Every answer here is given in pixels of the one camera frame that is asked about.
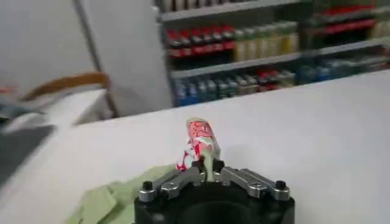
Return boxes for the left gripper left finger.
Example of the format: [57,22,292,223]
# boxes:
[138,159,208,203]

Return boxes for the metal shelf with bottles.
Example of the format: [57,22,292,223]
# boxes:
[154,0,303,108]
[298,0,390,86]

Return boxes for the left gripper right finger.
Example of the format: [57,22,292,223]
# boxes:
[213,159,291,201]

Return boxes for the light green t-shirt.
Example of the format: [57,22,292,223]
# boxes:
[65,117,222,224]

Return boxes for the black slanted pole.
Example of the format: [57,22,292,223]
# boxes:
[72,0,120,119]

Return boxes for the white side desk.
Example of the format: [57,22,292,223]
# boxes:
[0,88,108,135]

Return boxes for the brown wooden chair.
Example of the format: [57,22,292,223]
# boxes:
[19,71,111,103]

